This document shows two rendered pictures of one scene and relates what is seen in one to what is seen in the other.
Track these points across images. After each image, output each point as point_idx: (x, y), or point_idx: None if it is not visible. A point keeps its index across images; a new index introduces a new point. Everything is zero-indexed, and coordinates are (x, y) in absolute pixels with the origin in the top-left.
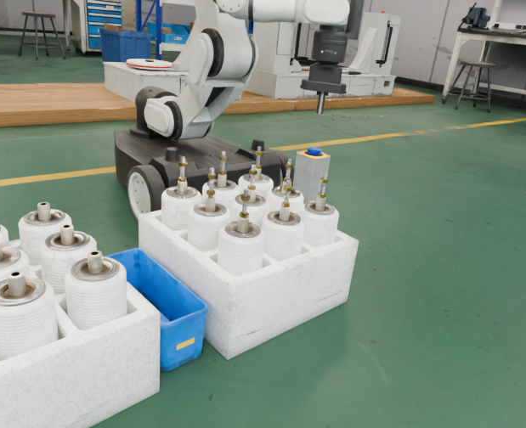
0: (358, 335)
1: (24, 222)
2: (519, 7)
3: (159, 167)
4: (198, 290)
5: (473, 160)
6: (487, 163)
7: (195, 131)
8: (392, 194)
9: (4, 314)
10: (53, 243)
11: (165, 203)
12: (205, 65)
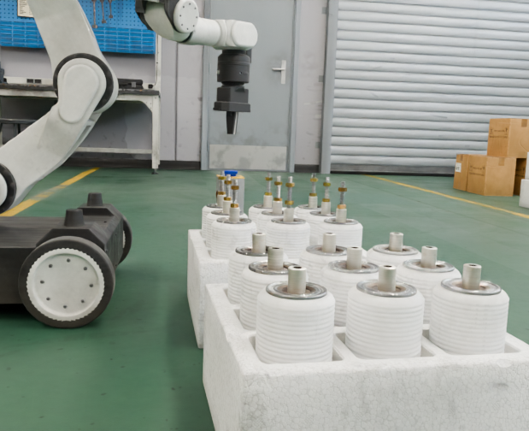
0: None
1: (263, 256)
2: (20, 60)
3: (75, 236)
4: None
5: (142, 205)
6: (154, 204)
7: (22, 196)
8: (165, 238)
9: (460, 275)
10: (334, 252)
11: (238, 233)
12: (94, 97)
